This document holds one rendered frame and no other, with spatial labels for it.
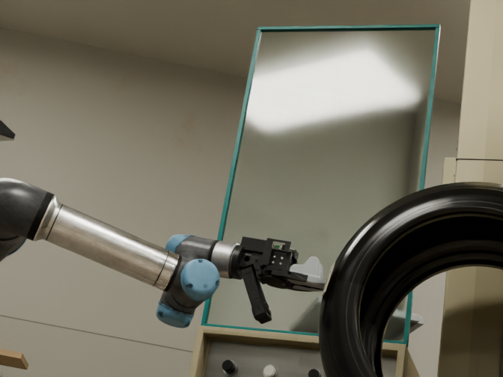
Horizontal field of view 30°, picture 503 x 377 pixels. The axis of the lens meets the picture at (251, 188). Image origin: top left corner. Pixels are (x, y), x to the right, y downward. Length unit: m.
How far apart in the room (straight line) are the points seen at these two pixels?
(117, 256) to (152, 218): 3.90
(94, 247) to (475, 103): 1.01
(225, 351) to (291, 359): 0.18
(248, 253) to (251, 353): 0.60
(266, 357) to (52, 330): 3.14
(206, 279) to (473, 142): 0.80
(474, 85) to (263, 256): 0.74
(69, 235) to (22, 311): 3.78
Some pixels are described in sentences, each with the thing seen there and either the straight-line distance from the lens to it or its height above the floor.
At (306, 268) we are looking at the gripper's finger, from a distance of 1.88.
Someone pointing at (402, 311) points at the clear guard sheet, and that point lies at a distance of 2.42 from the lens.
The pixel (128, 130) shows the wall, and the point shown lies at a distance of 5.90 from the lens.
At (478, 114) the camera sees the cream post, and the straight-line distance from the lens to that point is 2.30.
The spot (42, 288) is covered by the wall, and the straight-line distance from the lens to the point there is 5.57.
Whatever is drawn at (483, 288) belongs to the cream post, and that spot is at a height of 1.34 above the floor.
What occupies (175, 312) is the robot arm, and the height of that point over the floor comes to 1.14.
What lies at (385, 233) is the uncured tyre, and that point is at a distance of 1.77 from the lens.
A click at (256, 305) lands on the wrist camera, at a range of 1.88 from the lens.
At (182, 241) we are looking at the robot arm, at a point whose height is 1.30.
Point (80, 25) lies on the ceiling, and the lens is 6.00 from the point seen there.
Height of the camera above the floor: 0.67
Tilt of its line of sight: 23 degrees up
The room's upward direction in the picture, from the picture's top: 10 degrees clockwise
